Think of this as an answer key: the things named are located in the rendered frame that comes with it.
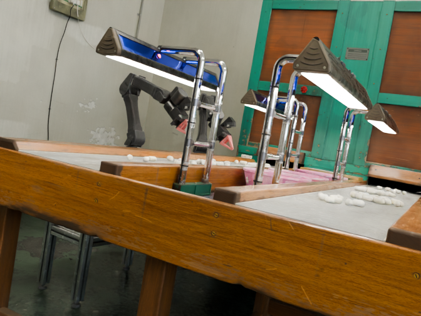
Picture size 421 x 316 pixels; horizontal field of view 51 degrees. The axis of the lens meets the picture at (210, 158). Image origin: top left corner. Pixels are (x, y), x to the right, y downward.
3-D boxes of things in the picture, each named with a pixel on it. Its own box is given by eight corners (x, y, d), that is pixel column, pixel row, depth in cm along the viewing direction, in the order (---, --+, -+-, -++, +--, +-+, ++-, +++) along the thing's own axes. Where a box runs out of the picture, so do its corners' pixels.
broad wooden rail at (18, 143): (-18, 197, 131) (-8, 135, 130) (236, 184, 291) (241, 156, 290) (9, 205, 125) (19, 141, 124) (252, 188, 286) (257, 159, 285)
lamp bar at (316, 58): (291, 69, 94) (297, 35, 94) (347, 108, 149) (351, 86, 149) (328, 72, 91) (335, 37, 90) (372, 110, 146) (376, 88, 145)
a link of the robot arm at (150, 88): (176, 94, 216) (138, 73, 233) (163, 90, 209) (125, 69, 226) (167, 117, 218) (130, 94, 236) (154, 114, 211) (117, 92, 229)
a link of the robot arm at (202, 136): (207, 151, 271) (212, 101, 278) (196, 150, 270) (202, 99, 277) (204, 153, 277) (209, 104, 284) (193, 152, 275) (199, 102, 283)
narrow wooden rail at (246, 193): (205, 236, 96) (213, 186, 96) (354, 197, 256) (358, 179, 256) (227, 243, 94) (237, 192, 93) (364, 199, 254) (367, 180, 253)
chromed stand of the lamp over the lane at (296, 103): (248, 180, 225) (264, 93, 223) (262, 180, 243) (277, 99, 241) (284, 188, 216) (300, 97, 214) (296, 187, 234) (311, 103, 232)
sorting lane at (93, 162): (16, 157, 125) (17, 150, 124) (257, 167, 285) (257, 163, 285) (96, 178, 111) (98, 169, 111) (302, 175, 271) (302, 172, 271)
